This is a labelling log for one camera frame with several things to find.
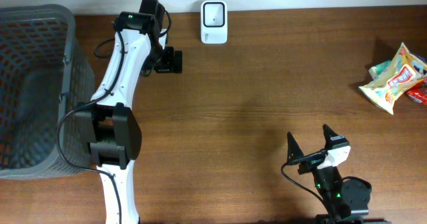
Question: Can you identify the yellow snack bag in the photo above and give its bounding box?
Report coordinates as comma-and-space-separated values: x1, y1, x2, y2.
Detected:
359, 43, 426, 115

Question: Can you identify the red snack bag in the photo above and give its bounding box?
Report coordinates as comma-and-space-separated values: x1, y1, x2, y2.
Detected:
406, 79, 426, 105

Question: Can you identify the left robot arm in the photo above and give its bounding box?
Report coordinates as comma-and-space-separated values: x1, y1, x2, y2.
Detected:
75, 0, 183, 223

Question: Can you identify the teal tissue pack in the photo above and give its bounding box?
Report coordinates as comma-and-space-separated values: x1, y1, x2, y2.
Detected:
368, 60, 391, 79

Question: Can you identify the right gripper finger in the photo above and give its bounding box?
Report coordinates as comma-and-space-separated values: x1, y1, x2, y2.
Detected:
322, 124, 340, 141
287, 132, 304, 161

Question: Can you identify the grey plastic mesh basket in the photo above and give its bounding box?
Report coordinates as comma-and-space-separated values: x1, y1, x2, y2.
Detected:
1, 4, 95, 180

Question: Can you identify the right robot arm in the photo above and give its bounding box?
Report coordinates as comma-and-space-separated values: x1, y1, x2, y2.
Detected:
280, 124, 387, 224

